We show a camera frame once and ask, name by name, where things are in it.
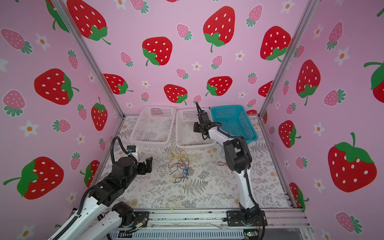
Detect coloured cable bundle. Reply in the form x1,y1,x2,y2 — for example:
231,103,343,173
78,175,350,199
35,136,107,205
166,142,202,211

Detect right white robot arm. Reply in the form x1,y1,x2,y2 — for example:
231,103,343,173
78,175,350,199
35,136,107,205
194,103,267,228

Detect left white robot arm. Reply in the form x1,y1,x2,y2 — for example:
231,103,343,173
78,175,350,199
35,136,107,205
50,136,153,240

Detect middle white plastic basket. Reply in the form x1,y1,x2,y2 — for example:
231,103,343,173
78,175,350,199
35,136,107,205
176,108,216,150

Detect white plastic basket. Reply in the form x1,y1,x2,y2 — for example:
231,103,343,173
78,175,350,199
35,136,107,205
176,108,216,150
130,106,176,147

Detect teal plastic basket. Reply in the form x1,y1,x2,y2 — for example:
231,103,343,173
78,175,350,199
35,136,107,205
211,105,258,144

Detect left white plastic basket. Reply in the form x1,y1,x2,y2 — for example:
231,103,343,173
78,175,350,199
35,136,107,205
130,106,176,147

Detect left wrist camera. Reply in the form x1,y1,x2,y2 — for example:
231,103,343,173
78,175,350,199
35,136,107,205
127,145,138,164

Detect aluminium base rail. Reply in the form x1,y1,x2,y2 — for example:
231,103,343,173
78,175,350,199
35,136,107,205
68,208,310,240

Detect right aluminium corner post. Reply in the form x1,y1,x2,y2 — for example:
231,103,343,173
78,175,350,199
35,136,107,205
258,0,321,118

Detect aluminium corner post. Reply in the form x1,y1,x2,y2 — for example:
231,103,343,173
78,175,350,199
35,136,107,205
52,0,125,119
258,0,321,118

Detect left aluminium corner post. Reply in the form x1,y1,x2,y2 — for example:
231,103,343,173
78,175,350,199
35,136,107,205
52,0,125,119

